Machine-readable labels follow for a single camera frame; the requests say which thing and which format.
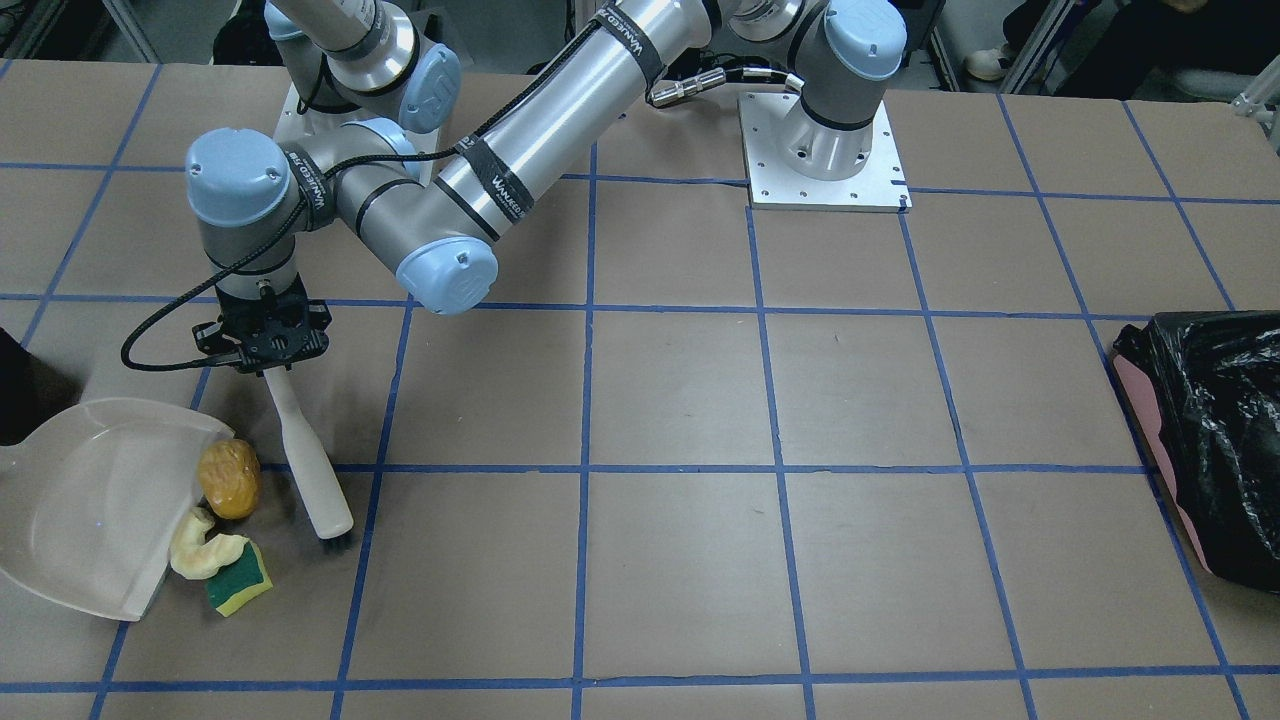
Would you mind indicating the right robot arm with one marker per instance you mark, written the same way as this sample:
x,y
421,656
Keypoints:
x,y
346,56

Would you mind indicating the cream plastic dustpan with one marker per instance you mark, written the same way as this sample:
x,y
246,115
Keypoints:
x,y
91,498

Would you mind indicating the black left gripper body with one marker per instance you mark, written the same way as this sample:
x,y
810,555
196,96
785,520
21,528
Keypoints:
x,y
209,334

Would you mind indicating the black-lined pink trash bin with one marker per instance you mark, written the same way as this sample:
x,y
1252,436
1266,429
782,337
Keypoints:
x,y
1204,389

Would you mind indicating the pale yellow curved peel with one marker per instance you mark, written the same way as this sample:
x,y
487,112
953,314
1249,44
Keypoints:
x,y
193,556

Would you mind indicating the yellow green sponge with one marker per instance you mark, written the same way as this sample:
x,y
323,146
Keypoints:
x,y
239,583

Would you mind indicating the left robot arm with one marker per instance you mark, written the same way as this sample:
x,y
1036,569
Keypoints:
x,y
432,218

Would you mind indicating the brown potato-like trash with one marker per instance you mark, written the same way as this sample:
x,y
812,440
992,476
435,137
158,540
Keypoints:
x,y
229,474

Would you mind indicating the cream hand brush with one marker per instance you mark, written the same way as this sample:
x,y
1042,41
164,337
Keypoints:
x,y
314,476

